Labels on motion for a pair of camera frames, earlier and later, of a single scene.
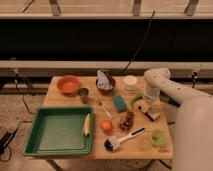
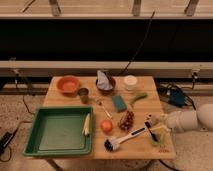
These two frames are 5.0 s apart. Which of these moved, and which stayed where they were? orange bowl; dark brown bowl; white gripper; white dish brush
Moved: white gripper
Stayed: dark brown bowl; white dish brush; orange bowl
